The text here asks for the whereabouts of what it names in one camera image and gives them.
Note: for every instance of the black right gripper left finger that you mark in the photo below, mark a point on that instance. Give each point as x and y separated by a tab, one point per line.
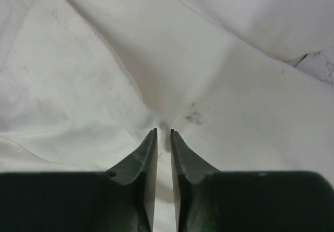
118	199

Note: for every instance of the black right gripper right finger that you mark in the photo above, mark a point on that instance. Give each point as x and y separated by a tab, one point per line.
207	199

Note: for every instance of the white t shirt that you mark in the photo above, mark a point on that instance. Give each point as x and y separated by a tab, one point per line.
83	81

